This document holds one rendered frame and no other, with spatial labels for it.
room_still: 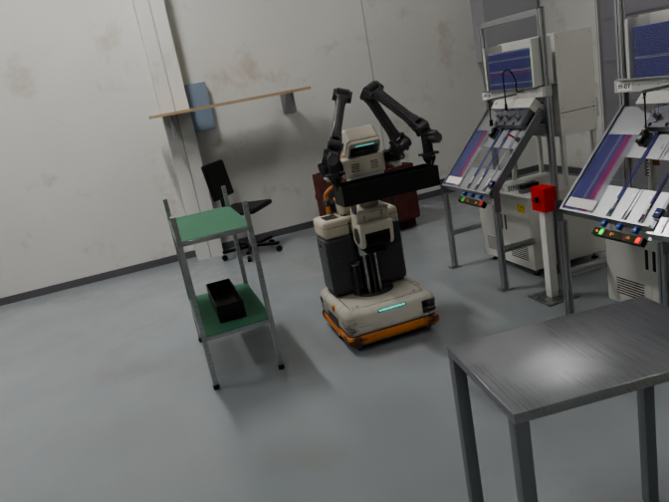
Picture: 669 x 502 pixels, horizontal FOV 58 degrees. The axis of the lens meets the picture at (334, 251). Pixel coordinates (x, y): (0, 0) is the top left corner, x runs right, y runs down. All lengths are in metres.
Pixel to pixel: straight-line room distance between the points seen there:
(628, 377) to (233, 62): 6.18
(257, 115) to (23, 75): 2.47
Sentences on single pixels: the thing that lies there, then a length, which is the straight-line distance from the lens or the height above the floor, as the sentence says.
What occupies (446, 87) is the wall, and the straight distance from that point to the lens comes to 8.18.
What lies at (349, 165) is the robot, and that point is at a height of 1.17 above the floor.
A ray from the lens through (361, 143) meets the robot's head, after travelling 3.62.
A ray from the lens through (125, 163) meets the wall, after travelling 7.20.
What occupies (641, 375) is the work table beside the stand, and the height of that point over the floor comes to 0.80.
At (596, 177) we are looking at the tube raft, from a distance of 3.77.
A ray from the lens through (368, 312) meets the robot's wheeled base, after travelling 3.83.
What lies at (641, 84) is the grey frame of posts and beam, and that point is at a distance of 3.91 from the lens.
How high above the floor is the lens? 1.66
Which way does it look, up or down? 15 degrees down
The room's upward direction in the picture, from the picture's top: 11 degrees counter-clockwise
